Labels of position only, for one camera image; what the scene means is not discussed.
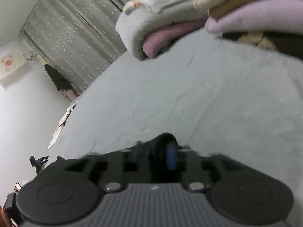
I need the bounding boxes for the black garment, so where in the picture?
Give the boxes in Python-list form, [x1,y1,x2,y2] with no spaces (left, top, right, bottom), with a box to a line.
[134,133,183,171]

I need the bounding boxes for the lilac folded garment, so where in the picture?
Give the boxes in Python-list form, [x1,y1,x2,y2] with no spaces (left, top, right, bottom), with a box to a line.
[205,0,302,34]

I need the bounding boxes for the floral patterned cloth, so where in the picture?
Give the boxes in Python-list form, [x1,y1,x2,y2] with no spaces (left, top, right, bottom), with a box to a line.
[123,0,141,14]

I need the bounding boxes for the grey folded duvet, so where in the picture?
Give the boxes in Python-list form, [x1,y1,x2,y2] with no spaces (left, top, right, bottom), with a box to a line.
[116,0,207,61]

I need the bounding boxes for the open book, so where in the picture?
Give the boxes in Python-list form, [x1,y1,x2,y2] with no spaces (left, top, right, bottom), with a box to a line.
[47,101,78,150]

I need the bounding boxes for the grey star curtain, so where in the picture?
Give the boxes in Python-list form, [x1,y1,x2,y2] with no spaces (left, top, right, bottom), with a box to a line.
[21,0,128,91]

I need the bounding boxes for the dark hanging clothes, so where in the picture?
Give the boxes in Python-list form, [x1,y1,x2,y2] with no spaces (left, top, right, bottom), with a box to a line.
[44,64,72,91]

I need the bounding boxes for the pink blanket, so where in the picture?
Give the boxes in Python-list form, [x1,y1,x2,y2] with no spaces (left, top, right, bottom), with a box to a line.
[142,17,207,58]

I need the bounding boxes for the grey bed sheet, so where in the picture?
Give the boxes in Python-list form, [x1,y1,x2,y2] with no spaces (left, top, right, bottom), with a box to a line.
[49,29,302,226]

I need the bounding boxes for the cream plush toy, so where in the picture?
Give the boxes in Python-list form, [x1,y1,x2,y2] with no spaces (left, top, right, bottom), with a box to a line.
[238,32,278,51]

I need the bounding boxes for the white wall poster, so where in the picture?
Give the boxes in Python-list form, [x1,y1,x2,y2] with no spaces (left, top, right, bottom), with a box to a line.
[0,50,28,80]

